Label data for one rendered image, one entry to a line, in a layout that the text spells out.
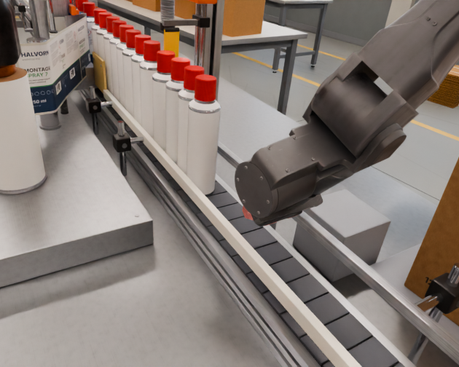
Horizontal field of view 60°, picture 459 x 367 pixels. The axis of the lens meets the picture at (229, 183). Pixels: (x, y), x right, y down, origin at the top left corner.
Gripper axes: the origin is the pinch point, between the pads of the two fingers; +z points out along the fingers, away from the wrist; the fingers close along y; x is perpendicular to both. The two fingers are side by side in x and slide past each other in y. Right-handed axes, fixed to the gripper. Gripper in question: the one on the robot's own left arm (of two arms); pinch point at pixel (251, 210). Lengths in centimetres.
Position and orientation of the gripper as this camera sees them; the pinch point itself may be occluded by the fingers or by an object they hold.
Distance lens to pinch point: 57.7
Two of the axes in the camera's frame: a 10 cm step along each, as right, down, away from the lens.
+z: -4.0, 3.6, 8.4
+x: 3.5, 9.1, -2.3
